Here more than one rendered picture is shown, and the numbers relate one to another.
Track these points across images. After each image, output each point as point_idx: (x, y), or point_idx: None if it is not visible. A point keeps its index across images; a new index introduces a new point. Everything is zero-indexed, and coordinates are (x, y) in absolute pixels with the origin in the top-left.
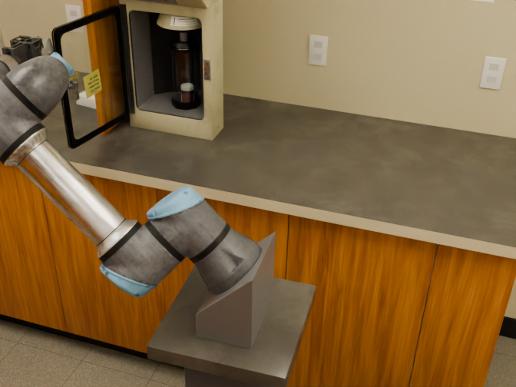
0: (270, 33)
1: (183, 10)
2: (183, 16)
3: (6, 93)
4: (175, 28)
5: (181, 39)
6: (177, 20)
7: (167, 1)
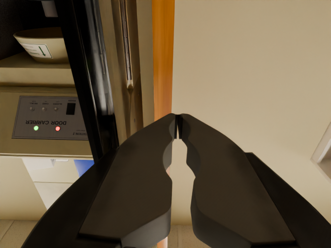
0: None
1: (21, 77)
2: (34, 56)
3: None
4: (32, 40)
5: (46, 4)
6: (38, 52)
7: (32, 102)
